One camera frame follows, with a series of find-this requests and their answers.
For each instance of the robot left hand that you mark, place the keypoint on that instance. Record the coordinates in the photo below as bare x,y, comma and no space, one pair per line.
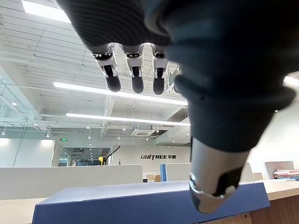
210,46

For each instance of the blue folder with white label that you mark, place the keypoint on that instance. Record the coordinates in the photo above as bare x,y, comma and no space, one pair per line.
116,205

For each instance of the ceiling air conditioner cassette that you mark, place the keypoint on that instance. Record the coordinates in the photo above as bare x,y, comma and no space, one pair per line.
143,133

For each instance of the long ceiling light strip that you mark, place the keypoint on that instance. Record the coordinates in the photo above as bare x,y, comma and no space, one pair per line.
121,119
105,91

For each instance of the grey partition with blue edge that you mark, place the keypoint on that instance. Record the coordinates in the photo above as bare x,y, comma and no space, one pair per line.
177,171

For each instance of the small brown cardboard box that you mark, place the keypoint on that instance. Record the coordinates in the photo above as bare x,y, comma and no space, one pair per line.
258,176

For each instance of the open cardboard box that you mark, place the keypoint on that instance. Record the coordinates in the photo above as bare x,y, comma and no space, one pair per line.
153,177

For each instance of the stack of papers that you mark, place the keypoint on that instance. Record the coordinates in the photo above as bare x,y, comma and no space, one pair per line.
286,174

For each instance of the black boom with yellow hook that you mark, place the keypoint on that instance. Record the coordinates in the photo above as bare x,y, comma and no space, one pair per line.
101,158

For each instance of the glass doorway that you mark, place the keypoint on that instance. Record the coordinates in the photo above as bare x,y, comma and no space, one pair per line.
81,157

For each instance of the ceiling light panel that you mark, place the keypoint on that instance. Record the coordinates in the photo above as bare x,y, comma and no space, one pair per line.
44,10

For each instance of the long grey desk partition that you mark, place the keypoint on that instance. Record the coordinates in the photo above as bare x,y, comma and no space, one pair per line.
70,179

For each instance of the grey ceiling air duct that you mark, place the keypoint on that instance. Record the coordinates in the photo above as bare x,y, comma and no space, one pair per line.
172,137

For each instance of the black Unitree wall logo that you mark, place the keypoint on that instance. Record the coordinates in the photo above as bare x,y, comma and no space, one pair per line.
154,156

